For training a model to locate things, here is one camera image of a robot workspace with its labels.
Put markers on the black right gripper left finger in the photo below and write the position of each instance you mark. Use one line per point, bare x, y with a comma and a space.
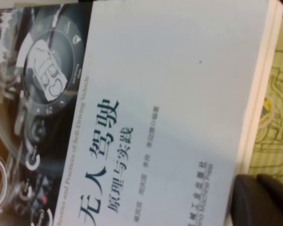
250, 202

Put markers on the white self-driving vehicle book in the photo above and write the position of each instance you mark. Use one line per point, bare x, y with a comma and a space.
167, 94

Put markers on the yellow mechanical devices book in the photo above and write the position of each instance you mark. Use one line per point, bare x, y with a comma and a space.
280, 106

